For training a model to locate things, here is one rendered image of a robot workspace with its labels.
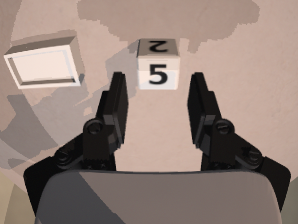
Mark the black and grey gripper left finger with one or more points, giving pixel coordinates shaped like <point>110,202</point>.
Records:
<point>90,149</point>

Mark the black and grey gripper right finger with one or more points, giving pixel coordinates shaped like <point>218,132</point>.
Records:
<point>216,137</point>

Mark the white number cube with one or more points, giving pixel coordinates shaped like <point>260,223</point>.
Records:
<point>158,63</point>

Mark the white rectangular tray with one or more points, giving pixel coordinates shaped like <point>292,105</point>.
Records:
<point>48,63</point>

